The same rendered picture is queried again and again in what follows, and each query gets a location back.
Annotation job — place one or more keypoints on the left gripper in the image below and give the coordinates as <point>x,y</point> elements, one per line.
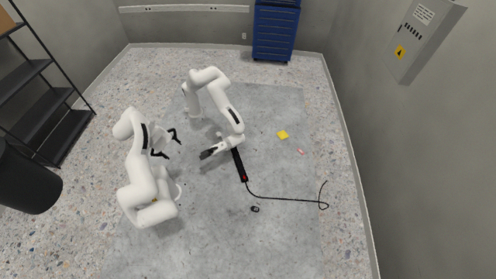
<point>217,148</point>

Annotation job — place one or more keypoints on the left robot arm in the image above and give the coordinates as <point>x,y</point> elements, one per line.
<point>216,89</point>

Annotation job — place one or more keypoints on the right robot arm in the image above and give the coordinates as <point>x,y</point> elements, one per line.
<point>158,206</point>

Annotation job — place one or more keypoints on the yellow flat block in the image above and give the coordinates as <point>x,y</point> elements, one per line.
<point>282,135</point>

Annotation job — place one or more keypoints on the black power strip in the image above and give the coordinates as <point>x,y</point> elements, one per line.
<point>239,165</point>

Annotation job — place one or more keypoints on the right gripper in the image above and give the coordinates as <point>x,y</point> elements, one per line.
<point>163,141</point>

